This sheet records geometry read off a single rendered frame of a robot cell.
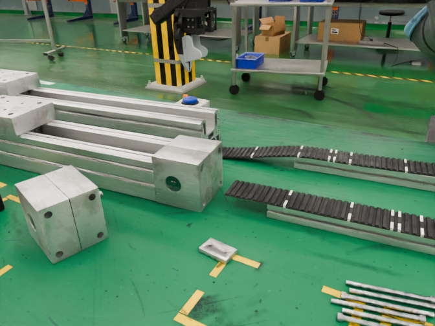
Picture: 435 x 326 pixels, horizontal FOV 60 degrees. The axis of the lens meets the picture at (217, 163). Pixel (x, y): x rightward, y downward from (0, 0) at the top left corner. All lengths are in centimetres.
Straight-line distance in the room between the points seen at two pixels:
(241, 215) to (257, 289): 17
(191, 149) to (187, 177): 6
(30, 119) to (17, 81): 31
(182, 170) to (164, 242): 12
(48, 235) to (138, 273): 14
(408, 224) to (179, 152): 38
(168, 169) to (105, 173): 14
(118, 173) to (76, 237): 17
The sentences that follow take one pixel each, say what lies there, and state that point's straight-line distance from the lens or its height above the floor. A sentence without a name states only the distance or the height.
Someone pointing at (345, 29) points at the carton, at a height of 38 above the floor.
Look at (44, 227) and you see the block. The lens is 58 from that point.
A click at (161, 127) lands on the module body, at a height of 84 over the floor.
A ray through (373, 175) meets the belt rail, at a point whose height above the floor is 79.
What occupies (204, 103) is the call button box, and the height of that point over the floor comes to 84.
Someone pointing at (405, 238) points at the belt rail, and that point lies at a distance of 63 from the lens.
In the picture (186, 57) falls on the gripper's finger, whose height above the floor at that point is 97.
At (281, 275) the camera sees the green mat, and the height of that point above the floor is 78.
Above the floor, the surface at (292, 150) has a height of 81.
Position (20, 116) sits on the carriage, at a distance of 87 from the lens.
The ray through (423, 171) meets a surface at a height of 81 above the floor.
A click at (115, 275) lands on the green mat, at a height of 78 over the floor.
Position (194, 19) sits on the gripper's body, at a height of 105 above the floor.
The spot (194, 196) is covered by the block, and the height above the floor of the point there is 81.
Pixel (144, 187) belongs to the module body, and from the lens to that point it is 70.
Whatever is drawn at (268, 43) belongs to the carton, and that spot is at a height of 15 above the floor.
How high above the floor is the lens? 116
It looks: 28 degrees down
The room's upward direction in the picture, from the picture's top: 2 degrees counter-clockwise
